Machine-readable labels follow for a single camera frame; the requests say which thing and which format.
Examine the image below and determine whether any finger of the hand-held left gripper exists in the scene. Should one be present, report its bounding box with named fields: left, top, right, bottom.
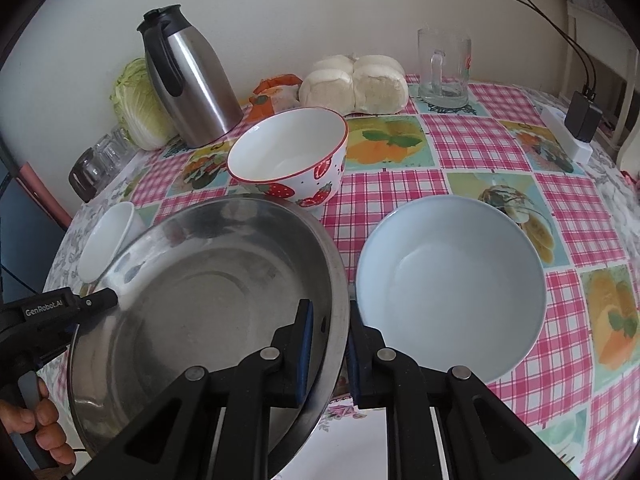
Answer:
left=75, top=287, right=119, bottom=329

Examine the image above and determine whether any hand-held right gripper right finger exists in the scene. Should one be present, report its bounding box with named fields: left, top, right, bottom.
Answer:
left=347, top=300, right=566, bottom=480

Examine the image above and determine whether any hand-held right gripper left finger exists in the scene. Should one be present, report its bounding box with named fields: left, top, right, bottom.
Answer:
left=95, top=299, right=316, bottom=480

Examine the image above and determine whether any small white bowl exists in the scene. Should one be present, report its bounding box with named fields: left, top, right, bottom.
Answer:
left=77, top=202, right=147, bottom=283

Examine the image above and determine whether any stainless steel basin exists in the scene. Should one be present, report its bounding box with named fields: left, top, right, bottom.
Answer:
left=66, top=194, right=351, bottom=476

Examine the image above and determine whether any light blue bowl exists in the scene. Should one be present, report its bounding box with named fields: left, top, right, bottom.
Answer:
left=356, top=196, right=547, bottom=385

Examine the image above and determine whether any strawberry print red-rimmed bowl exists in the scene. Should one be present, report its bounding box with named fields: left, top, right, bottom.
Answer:
left=227, top=107, right=349, bottom=208

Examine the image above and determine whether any person's left hand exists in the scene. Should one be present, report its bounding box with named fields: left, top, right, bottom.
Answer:
left=0, top=381, right=76, bottom=466

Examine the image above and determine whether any dark blue pink-edged furniture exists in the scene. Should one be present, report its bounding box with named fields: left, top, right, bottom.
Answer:
left=0, top=160, right=74, bottom=311

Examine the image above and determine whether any glass jar lying down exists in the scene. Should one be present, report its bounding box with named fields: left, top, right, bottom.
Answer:
left=68, top=147, right=108, bottom=203

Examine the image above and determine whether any clear glass tumbler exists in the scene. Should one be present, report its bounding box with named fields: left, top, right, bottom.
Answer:
left=92, top=135, right=126, bottom=176
left=110, top=127, right=137, bottom=161

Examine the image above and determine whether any napa cabbage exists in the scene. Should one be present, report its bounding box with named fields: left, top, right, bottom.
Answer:
left=110, top=57, right=178, bottom=151

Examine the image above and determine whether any stainless steel thermos jug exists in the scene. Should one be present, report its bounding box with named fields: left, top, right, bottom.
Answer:
left=137, top=5, right=244, bottom=149

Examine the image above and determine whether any white and orange snack packet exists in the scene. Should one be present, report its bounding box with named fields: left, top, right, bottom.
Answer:
left=248, top=85, right=301, bottom=112

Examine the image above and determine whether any white steamed bun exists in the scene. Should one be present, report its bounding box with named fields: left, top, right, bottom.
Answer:
left=312, top=56, right=357, bottom=75
left=354, top=54, right=404, bottom=79
left=352, top=74, right=410, bottom=113
left=298, top=69, right=357, bottom=110

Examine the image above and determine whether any clear glass mug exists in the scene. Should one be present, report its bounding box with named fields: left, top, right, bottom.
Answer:
left=417, top=25, right=472, bottom=108

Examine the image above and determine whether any white power strip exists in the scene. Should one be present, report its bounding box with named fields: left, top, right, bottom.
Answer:
left=540, top=105, right=593, bottom=164

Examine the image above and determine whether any black charger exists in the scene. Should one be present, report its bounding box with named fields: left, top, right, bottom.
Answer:
left=565, top=91, right=605, bottom=142

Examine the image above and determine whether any white plastic shelf rack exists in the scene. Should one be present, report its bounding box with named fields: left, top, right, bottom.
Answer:
left=560, top=0, right=640, bottom=171

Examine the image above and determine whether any black cable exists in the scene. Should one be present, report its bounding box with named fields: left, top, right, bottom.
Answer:
left=502, top=0, right=593, bottom=96
left=505, top=0, right=599, bottom=97

